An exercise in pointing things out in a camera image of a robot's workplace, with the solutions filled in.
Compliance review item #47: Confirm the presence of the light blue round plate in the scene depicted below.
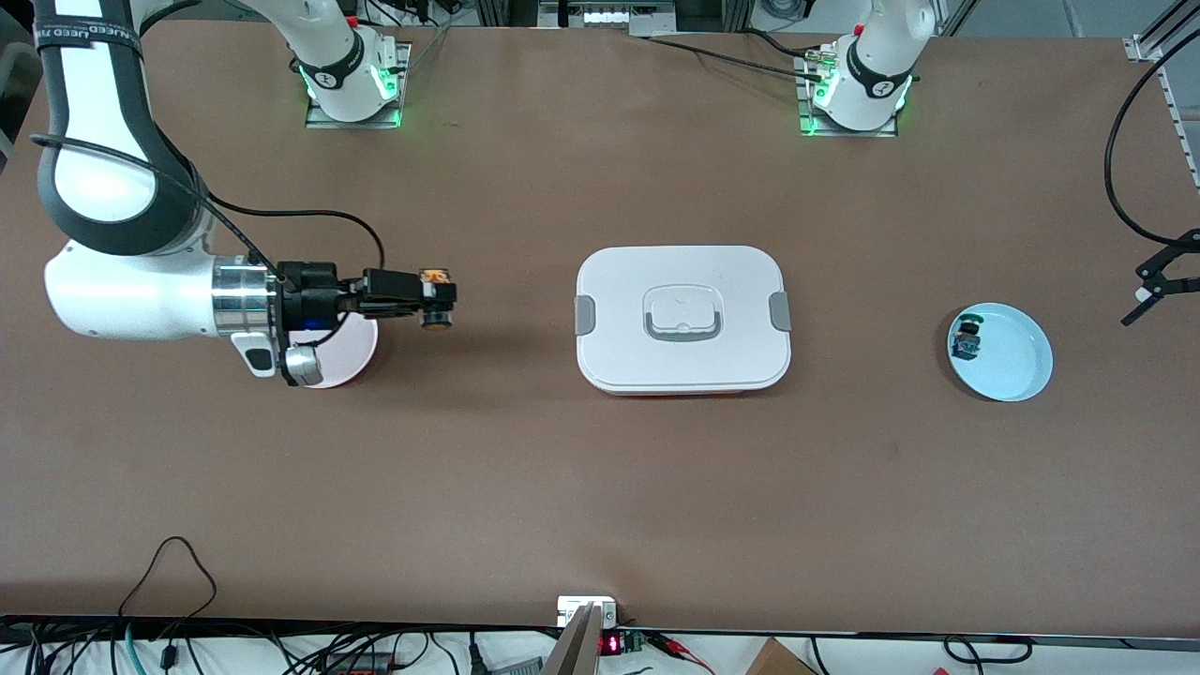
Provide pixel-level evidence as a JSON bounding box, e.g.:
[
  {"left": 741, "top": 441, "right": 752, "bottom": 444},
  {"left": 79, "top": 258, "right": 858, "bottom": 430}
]
[{"left": 947, "top": 302, "right": 1054, "bottom": 402}]

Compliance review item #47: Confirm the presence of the green push-button switch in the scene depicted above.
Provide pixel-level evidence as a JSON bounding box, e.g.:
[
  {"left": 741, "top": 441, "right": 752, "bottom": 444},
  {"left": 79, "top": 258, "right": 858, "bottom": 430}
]
[{"left": 950, "top": 317, "right": 987, "bottom": 362}]

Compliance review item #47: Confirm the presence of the red test lead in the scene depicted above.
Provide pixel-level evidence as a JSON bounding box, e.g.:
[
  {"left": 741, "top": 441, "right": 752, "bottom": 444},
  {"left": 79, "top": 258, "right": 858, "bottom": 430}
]
[{"left": 652, "top": 634, "right": 718, "bottom": 674}]

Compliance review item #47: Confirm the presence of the black table cable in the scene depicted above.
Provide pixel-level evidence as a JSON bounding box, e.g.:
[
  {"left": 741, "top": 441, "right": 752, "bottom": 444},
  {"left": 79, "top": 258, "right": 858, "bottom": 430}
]
[
  {"left": 642, "top": 36, "right": 821, "bottom": 81},
  {"left": 745, "top": 28, "right": 835, "bottom": 62}
]

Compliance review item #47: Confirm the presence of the grey aluminium bar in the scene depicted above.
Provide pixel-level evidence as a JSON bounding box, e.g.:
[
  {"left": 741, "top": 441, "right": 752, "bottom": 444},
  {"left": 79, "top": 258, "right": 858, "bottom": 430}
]
[{"left": 542, "top": 605, "right": 603, "bottom": 675}]

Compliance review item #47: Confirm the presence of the black coiled cable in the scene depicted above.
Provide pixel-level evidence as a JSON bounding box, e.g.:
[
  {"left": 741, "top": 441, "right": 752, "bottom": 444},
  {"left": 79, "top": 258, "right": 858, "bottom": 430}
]
[{"left": 942, "top": 636, "right": 1034, "bottom": 665}]

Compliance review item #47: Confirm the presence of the white power strip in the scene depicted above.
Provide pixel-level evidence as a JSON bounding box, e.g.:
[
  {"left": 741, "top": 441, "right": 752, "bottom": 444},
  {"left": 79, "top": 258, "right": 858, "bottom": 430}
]
[{"left": 539, "top": 0, "right": 676, "bottom": 31}]

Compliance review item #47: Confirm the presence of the orange push-button switch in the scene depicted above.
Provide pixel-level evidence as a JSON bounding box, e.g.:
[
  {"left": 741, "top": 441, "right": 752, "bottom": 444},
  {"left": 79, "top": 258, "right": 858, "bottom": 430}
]
[{"left": 419, "top": 268, "right": 458, "bottom": 332}]

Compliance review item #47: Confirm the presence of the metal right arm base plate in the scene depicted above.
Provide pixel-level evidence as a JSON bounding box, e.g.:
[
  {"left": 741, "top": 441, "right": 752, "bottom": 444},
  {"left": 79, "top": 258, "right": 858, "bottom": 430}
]
[{"left": 305, "top": 42, "right": 413, "bottom": 129}]

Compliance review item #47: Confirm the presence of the perforated metal rail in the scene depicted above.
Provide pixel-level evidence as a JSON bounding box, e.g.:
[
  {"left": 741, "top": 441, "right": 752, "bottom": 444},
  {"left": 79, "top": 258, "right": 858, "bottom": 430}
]
[{"left": 1153, "top": 58, "right": 1200, "bottom": 193}]

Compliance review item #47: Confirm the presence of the thin black looped cable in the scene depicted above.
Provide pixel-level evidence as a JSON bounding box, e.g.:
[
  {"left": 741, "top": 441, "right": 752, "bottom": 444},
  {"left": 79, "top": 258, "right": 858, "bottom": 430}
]
[{"left": 117, "top": 536, "right": 218, "bottom": 624}]

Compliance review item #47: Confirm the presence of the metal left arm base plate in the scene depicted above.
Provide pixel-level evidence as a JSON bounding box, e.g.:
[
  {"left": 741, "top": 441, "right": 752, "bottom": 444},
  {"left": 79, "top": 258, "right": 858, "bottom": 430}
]
[{"left": 797, "top": 42, "right": 901, "bottom": 139}]

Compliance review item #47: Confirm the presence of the brown cardboard box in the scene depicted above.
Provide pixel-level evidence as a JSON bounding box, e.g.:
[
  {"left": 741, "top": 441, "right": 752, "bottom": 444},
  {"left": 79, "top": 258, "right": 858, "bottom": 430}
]
[{"left": 745, "top": 637, "right": 817, "bottom": 675}]

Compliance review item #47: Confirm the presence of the aluminium frame strut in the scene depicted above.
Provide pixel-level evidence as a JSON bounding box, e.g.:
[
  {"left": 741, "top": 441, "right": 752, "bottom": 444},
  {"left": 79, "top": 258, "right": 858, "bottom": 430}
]
[{"left": 1123, "top": 0, "right": 1200, "bottom": 63}]

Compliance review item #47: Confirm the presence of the pink round plate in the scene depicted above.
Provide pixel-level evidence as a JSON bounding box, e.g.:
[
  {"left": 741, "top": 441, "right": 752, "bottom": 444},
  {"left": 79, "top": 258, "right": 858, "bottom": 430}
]
[{"left": 300, "top": 314, "right": 380, "bottom": 390}]

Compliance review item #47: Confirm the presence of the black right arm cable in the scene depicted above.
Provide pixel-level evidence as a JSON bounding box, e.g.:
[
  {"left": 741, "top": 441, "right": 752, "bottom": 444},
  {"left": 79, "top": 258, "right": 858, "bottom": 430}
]
[{"left": 31, "top": 134, "right": 386, "bottom": 282}]

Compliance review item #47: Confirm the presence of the white lunch box grey handle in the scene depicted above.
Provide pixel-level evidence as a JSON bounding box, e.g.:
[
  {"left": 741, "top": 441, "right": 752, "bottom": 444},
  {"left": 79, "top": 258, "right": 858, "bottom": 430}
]
[{"left": 574, "top": 246, "right": 793, "bottom": 397}]

